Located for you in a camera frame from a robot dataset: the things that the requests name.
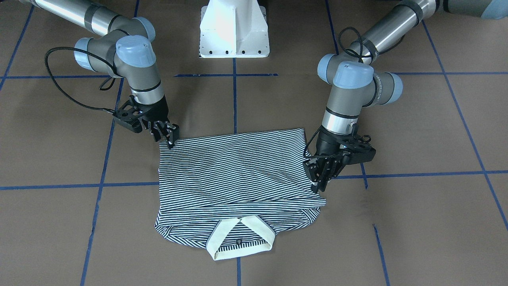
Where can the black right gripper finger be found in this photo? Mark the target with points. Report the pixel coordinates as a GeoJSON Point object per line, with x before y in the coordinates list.
{"type": "Point", "coordinates": [166, 131]}

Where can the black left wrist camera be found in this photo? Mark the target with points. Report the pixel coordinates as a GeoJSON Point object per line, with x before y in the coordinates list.
{"type": "Point", "coordinates": [357, 148]}

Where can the striped polo shirt white collar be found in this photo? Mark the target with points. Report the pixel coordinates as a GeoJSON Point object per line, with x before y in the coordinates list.
{"type": "Point", "coordinates": [233, 194]}

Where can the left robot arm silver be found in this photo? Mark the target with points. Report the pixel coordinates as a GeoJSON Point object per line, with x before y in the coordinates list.
{"type": "Point", "coordinates": [356, 85]}

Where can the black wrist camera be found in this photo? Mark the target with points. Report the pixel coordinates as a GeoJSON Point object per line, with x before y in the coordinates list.
{"type": "Point", "coordinates": [128, 116]}
{"type": "Point", "coordinates": [357, 148]}

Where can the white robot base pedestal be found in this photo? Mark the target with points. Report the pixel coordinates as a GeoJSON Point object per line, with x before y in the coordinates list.
{"type": "Point", "coordinates": [234, 29]}

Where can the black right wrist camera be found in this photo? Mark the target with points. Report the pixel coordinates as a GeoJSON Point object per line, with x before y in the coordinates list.
{"type": "Point", "coordinates": [128, 116]}

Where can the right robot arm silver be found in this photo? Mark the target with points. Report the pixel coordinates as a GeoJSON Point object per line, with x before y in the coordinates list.
{"type": "Point", "coordinates": [123, 50]}

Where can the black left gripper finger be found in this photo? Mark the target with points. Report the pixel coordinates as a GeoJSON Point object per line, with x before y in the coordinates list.
{"type": "Point", "coordinates": [326, 170]}

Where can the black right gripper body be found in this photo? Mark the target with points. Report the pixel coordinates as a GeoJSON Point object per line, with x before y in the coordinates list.
{"type": "Point", "coordinates": [157, 111]}

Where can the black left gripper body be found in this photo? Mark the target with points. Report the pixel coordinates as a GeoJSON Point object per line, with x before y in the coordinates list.
{"type": "Point", "coordinates": [327, 146]}

